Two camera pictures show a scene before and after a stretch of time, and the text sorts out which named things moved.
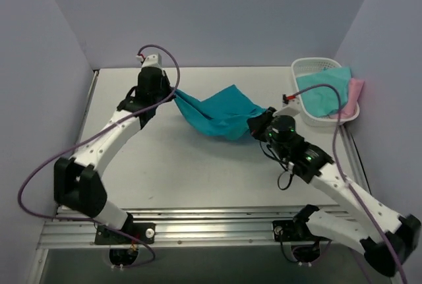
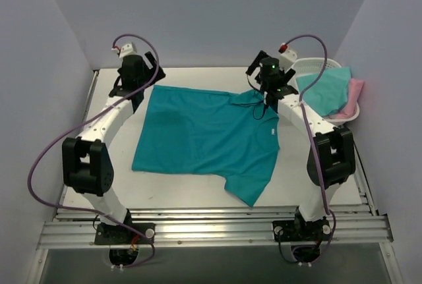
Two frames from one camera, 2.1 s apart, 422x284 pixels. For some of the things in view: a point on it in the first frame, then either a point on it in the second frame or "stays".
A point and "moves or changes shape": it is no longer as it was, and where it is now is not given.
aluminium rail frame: (187, 227) stays
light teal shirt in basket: (323, 100) stays
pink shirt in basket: (355, 89) stays
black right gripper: (258, 124) to (256, 65)
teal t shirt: (224, 114) moves or changes shape
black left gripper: (163, 87) to (150, 67)
